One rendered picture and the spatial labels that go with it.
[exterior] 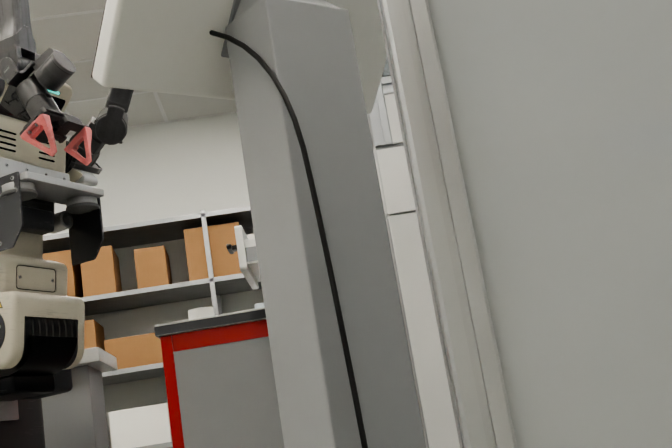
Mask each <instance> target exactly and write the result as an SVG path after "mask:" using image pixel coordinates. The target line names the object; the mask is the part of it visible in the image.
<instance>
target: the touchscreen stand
mask: <svg viewBox="0 0 672 448"><path fill-rule="evenodd" d="M225 33H226V34H227V35H230V36H232V37H234V38H235V39H237V40H239V41H241V42H243V43H245V44H246V45H247V46H249V47H250V48H251V49H252V50H253V51H255V52H256V53H257V54H258V55H259V56H260V57H261V58H262V59H263V60H264V61H265V63H266V64H267V65H268V66H269V67H270V69H271V70H272V71H273V72H274V74H275V75H276V77H277V79H278V80H279V82H280V84H281V85H282V87H283V89H284V90H285V92H286V94H287V96H288V98H289V100H290V103H291V105H292V107H293V110H294V112H295V114H296V117H297V119H298V123H299V126H300V129H301V132H302V136H303V139H304V142H305V145H306V149H307V153H308V158H309V162H310V166H311V171H312V175H313V179H314V184H315V188H316V193H317V197H318V202H319V206H320V211H321V215H322V220H323V225H324V229H325V234H326V239H327V243H328V248H329V253H330V258H331V262H332V267H333V272H334V277H335V282H336V287H337V291H338V296H339V301H340V306H341V311H342V316H343V321H344V326H345V331H346V336H347V341H348V346H349V351H350V357H351V362H352V367H353V372H354V377H355V382H356V387H357V393H358V398H359V403H360V408H361V413H362V419H363V424H364V429H365V434H366V440H367V445H368V448H426V443H425V438H424V432H423V426H422V421H421V415H420V409H419V404H418V398H417V393H416V387H415V381H414V376H413V370H412V365H411V359H410V353H409V348H408V342H407V336H406V331H405V325H404V320H403V314H402V308H401V303H400V297H399V291H398V286H397V280H396V275H395V269H394V263H393V258H392V252H391V247H390V241H389V235H388V230H387V224H386V218H385V213H384V207H383V202H382V196H381V190H380V185H379V179H378V173H377V168H376V162H375V157H374V151H373V145H372V140H371V134H370V129H369V123H368V117H367V112H366V106H365V100H364V95H363V89H362V84H361V78H360V72H359V67H358V61H357V55H356V50H355V44H354V39H353V33H352V27H351V22H350V16H349V12H348V10H347V9H343V8H337V7H332V6H326V5H321V4H315V3H310V2H304V1H299V0H257V1H256V2H255V3H254V4H253V5H251V6H250V7H249V8H248V9H247V10H245V11H244V12H243V13H242V14H241V15H239V16H238V17H237V18H236V19H235V20H233V21H232V22H231V23H230V24H229V25H228V26H226V28H225ZM227 47H228V54H229V61H230V68H231V75H232V82H233V89H234V96H235V103H236V110H237V117H238V124H239V131H240V138H241V145H242V152H243V159H244V166H245V173H246V180H247V187H248V194H249V201H250V208H251V215H252V222H253V229H254V236H255V243H256V250H257V257H258V264H259V271H260V278H261V285H262V292H263V299H264V306H265V313H266V320H267V327H268V334H269V341H270V348H271V355H272V362H273V369H274V376H275V383H276V390H277V397H278V404H279V411H280V418H281V425H282V432H283V439H284V446H285V448H362V445H361V440H360V435H359V429H358V424H357V419H356V414H355V408H354V403H353V398H352V393H351V387H350V382H349V377H348V372H347V367H346V362H345V356H344V351H343V346H342V341H341V336H340V331H339V326H338V321H337V316H336V311H335V306H334V301H333V296H332V291H331V286H330V281H329V276H328V272H327V267H326V262H325V257H324V252H323V247H322V243H321V238H320V233H319V229H318V224H317V219H316V215H315V210H314V205H313V201H312V196H311V192H310V187H309V183H308V178H307V174H306V170H305V165H304V161H303V157H302V153H301V148H300V145H299V142H298V138H297V135H296V132H295V129H294V125H293V122H292V119H291V117H290V114H289V112H288V110H287V107H286V105H285V103H284V100H283V98H282V96H281V94H280V92H279V91H278V89H277V87H276V86H275V84H274V82H273V81H272V79H271V77H270V76H269V75H268V73H267V72H266V71H265V70H264V69H263V67H262V66H261V65H260V64H259V62H258V61H257V60H256V59H254V58H253V57H252V56H251V55H250V54H248V53H247V52H246V51H245V50H244V49H243V48H241V47H239V46H237V45H235V44H233V43H232V42H230V41H228V40H227Z"/></svg>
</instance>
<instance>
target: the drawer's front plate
mask: <svg viewBox="0 0 672 448"><path fill-rule="evenodd" d="M234 229H235V237H236V244H237V251H238V258H239V266H240V270H241V272H242V274H243V275H244V277H245V278H246V280H247V282H248V283H249V285H250V286H251V288H252V289H258V288H259V285H258V281H257V280H256V278H255V276H254V275H253V273H252V271H251V269H250V268H249V266H248V263H247V257H246V250H245V242H244V240H247V239H248V237H247V235H246V233H245V231H244V229H243V227H242V226H241V225H239V226H235V227H234Z"/></svg>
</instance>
